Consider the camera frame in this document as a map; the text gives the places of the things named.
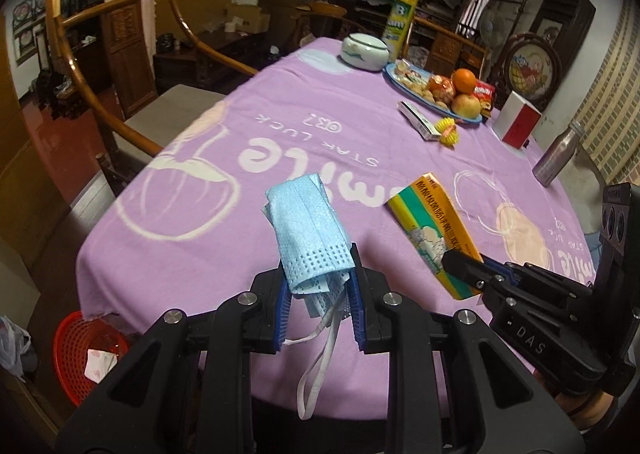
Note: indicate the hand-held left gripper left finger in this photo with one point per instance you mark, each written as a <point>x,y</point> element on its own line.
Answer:
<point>282,304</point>

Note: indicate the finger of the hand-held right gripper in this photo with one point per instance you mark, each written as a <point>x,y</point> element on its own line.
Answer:
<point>530,334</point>
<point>550,286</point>

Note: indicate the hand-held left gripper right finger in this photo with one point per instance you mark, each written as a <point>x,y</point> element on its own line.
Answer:
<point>356,304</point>

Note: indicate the blue face mask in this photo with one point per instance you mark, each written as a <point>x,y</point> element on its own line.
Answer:
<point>310,229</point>

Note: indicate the green tissue pack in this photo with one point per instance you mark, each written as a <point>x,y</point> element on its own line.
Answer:
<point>430,219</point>

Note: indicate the red plastic basket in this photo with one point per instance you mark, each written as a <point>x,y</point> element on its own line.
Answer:
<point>75,334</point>

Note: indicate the person's right forearm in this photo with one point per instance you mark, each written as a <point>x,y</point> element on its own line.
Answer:
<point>582,411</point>

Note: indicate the metal bottle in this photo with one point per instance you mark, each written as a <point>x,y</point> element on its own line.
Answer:
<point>557,156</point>

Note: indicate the red and white box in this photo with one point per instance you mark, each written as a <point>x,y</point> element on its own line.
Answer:
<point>517,119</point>

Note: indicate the small white flat box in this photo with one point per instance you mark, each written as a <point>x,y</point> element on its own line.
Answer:
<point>417,120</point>

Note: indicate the apple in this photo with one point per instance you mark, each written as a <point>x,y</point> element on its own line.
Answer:
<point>466,105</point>

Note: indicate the red snack packet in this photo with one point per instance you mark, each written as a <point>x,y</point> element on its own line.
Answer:
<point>484,95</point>

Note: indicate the pile of walnuts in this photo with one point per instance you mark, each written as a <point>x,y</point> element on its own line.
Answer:
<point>430,98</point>

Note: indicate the round framed painted screen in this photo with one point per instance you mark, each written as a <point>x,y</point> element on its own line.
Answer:
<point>530,66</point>

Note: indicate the blue oval plate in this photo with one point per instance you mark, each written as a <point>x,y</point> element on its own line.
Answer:
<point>400,86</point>

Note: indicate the orange in clear wrapper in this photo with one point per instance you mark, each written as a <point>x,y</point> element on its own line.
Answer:
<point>441,89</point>

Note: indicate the pile of wrapped candies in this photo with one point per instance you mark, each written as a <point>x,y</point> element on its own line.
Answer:
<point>407,74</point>

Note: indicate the white ceramic lidded jar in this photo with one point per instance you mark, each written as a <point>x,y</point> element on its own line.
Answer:
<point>364,51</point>

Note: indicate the dark wooden low cabinet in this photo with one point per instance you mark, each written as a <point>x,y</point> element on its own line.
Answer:
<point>210,59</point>

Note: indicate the standing fan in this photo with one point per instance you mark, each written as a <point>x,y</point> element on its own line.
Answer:
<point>492,26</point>

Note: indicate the grey plastic bag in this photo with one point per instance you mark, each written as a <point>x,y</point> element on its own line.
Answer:
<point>12,346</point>

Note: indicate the yellow green spray can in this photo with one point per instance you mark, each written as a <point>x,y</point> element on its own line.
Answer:
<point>400,19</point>

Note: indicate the wooden armchair with grey cushion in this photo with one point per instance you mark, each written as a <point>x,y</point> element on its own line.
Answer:
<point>130,59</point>

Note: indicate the cardboard box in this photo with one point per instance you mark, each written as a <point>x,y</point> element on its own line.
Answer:
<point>247,16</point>

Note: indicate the wooden round-back chair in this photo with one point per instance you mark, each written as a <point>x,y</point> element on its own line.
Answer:
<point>327,9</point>

